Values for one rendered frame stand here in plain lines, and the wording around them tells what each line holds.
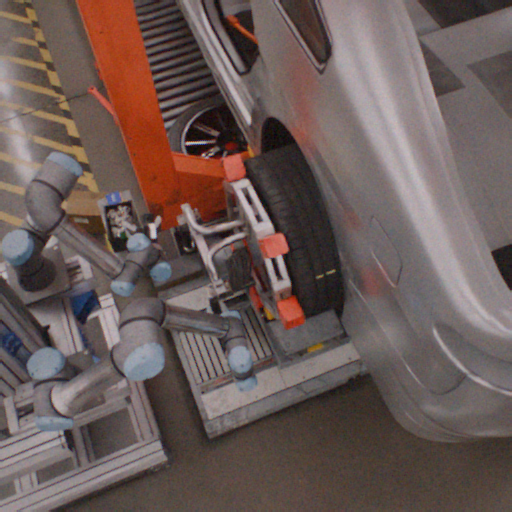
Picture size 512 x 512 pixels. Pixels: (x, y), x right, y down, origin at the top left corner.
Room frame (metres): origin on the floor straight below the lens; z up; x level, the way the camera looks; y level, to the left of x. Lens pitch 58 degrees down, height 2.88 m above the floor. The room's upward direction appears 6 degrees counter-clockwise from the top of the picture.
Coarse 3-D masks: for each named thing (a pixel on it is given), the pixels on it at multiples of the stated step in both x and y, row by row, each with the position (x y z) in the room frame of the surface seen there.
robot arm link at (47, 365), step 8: (40, 352) 0.88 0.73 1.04; (48, 352) 0.87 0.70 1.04; (56, 352) 0.87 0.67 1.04; (32, 360) 0.85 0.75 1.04; (40, 360) 0.85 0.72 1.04; (48, 360) 0.84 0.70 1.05; (56, 360) 0.84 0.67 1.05; (64, 360) 0.85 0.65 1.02; (32, 368) 0.82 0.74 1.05; (40, 368) 0.82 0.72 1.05; (48, 368) 0.82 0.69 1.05; (56, 368) 0.82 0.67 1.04; (64, 368) 0.83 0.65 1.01; (72, 368) 0.86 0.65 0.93; (32, 376) 0.80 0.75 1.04; (40, 376) 0.79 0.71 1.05; (48, 376) 0.79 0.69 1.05; (56, 376) 0.79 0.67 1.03; (64, 376) 0.80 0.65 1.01; (72, 376) 0.83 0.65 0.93; (32, 384) 0.79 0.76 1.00; (40, 384) 0.77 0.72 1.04
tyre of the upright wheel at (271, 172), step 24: (264, 168) 1.44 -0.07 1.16; (288, 168) 1.42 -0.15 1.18; (264, 192) 1.34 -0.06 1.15; (288, 192) 1.31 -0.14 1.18; (312, 192) 1.30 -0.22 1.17; (288, 216) 1.23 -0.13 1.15; (312, 216) 1.22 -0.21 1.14; (288, 240) 1.16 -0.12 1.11; (312, 240) 1.15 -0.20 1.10; (312, 264) 1.10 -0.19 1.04; (336, 264) 1.10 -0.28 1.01; (312, 288) 1.05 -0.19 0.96; (336, 288) 1.06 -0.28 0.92; (312, 312) 1.03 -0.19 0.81
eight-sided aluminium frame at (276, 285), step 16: (224, 192) 1.57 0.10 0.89; (240, 192) 1.38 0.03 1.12; (256, 208) 1.31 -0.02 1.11; (256, 224) 1.23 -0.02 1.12; (256, 240) 1.19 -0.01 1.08; (272, 272) 1.10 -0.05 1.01; (256, 288) 1.27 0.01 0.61; (272, 288) 1.07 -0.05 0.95; (288, 288) 1.06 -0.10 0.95; (272, 304) 1.13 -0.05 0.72
